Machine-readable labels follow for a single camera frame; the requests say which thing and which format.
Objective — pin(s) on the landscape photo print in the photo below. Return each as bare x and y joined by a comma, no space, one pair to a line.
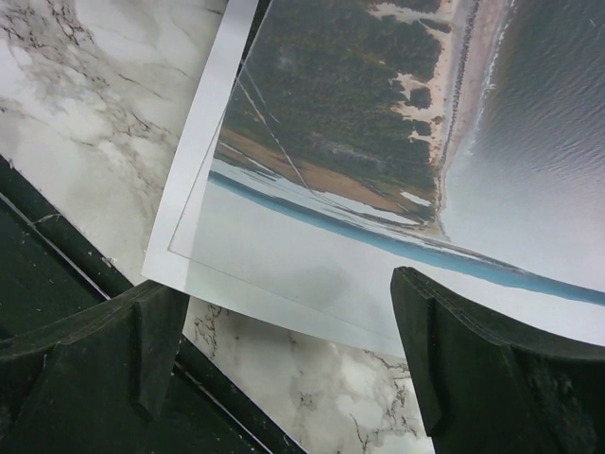
378,165

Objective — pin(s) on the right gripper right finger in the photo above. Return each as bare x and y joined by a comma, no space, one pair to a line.
487,383

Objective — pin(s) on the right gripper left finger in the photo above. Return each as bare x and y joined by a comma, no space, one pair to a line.
93,382

